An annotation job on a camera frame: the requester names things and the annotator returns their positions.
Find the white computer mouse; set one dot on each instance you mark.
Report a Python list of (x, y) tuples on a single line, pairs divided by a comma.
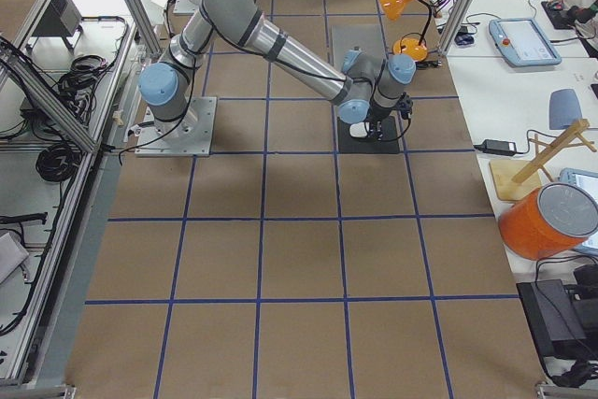
[(359, 130)]

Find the wooden stand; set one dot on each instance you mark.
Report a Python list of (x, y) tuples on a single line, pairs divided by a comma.
[(514, 179)]

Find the grey closed laptop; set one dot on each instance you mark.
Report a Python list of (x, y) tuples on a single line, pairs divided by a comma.
[(357, 49)]

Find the orange cylindrical container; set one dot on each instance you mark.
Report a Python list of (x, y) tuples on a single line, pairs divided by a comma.
[(535, 227)]

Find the black mousepad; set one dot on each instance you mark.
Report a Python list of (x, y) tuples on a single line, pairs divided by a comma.
[(352, 145)]

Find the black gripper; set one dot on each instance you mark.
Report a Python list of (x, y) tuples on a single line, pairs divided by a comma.
[(379, 119)]

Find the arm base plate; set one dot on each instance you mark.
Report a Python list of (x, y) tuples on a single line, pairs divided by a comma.
[(193, 137)]

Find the black power adapter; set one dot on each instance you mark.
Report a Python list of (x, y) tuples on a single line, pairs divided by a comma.
[(498, 147)]

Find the black box device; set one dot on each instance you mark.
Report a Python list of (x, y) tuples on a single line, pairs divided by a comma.
[(555, 327)]

